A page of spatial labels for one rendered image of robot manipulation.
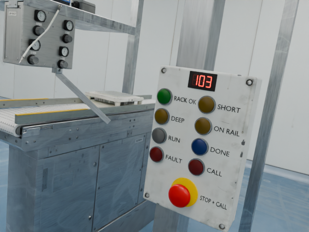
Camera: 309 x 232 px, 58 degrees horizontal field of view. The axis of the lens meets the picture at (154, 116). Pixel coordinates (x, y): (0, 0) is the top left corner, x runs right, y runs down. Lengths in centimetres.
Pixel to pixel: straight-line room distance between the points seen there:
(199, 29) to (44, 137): 81
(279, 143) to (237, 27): 165
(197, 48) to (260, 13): 358
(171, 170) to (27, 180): 90
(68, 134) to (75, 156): 18
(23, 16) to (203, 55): 65
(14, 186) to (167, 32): 350
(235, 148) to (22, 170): 103
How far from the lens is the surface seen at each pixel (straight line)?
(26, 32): 103
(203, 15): 55
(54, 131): 119
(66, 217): 150
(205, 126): 46
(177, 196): 49
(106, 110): 139
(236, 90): 45
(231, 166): 47
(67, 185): 142
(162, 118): 49
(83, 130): 130
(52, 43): 108
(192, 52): 54
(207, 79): 46
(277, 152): 408
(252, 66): 402
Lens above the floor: 120
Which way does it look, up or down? 10 degrees down
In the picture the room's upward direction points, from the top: 8 degrees clockwise
